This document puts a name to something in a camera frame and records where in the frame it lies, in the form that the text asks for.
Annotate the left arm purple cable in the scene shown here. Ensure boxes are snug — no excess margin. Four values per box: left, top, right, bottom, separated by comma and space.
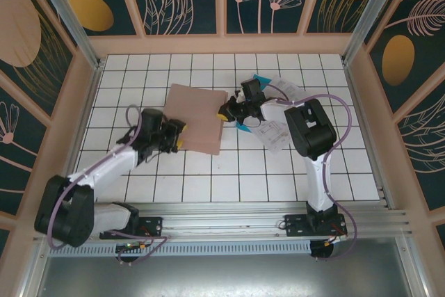
47, 104, 171, 266

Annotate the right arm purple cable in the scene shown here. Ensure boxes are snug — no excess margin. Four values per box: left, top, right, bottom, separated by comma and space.
259, 83, 359, 262

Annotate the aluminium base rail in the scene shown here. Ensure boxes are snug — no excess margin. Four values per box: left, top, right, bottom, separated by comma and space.
33, 200, 413, 243

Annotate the grey metal panel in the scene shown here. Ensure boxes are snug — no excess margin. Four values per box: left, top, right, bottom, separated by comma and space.
33, 236, 420, 297

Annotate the yellow connector with wires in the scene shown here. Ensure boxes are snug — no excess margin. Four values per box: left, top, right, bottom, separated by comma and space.
323, 232, 349, 248

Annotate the brown paper folder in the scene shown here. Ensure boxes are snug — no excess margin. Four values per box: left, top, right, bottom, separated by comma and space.
162, 83, 227, 156

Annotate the slotted grey cable duct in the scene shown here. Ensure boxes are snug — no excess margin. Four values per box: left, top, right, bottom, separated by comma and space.
47, 240, 313, 257

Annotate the small green circuit board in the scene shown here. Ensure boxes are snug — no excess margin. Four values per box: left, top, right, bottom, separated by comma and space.
116, 241, 147, 253

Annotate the aluminium frame post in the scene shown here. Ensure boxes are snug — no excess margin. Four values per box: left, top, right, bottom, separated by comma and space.
27, 0, 102, 70
341, 0, 408, 65

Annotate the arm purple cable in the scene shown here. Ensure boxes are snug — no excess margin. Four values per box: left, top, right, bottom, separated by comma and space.
47, 104, 171, 266
259, 83, 359, 262

